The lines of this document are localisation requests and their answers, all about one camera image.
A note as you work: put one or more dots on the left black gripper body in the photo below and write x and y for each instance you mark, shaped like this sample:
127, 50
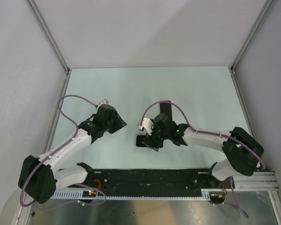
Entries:
114, 124

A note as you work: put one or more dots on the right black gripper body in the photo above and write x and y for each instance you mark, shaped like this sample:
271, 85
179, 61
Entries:
157, 136

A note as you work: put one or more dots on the pink phone case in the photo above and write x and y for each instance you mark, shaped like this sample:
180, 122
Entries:
159, 107

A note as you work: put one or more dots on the black smartphone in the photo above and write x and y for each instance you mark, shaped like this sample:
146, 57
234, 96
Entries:
140, 140
166, 109

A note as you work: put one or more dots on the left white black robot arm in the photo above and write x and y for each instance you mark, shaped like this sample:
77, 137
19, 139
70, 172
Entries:
42, 176

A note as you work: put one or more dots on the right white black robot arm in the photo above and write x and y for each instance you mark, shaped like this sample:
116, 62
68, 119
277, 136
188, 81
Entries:
243, 153

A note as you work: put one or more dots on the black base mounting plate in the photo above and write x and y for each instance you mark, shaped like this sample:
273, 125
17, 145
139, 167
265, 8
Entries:
154, 181

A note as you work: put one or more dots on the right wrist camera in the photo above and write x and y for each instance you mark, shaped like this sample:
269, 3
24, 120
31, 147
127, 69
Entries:
147, 125

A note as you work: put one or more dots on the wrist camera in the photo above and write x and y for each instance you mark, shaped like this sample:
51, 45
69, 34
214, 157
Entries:
103, 102
147, 125

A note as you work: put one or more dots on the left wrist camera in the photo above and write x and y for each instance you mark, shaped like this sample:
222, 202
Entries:
103, 102

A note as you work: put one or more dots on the grey slotted cable duct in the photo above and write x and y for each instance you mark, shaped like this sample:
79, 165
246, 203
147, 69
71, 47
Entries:
81, 194

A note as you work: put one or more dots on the right aluminium frame post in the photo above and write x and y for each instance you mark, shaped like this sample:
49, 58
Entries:
263, 14

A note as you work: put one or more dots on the aluminium frame post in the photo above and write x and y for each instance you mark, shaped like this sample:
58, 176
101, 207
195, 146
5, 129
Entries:
47, 33
263, 14

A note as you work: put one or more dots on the left aluminium frame post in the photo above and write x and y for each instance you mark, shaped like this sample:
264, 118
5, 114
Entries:
47, 33

